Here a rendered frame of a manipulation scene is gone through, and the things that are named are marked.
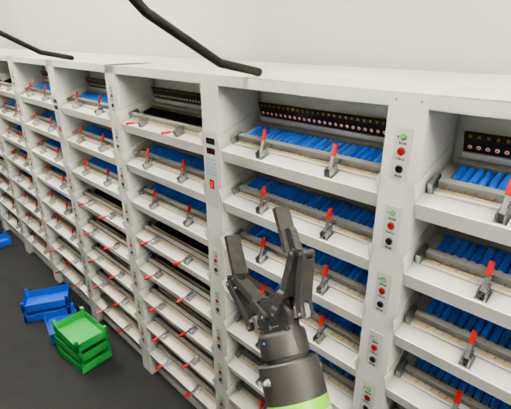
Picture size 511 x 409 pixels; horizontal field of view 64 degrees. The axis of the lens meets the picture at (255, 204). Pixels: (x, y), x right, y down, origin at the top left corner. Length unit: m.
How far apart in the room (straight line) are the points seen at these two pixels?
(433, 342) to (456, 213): 0.38
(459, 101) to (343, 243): 0.50
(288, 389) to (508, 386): 0.67
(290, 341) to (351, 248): 0.61
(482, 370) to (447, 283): 0.22
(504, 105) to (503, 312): 0.44
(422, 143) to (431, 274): 0.33
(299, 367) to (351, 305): 0.69
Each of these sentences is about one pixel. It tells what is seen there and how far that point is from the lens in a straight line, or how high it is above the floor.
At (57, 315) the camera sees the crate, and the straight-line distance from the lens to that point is 3.37.
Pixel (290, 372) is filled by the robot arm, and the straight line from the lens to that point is 0.61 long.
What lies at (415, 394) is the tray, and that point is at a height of 0.94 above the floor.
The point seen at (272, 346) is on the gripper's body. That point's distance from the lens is 0.62.
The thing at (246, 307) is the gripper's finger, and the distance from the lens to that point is 0.71.
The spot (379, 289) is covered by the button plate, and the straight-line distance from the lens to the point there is 1.17.
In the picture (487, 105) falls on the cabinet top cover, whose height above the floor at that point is 1.74.
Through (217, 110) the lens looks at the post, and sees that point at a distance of 1.41.
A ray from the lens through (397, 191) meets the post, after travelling 1.05.
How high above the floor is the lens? 1.87
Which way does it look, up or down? 22 degrees down
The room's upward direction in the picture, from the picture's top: straight up
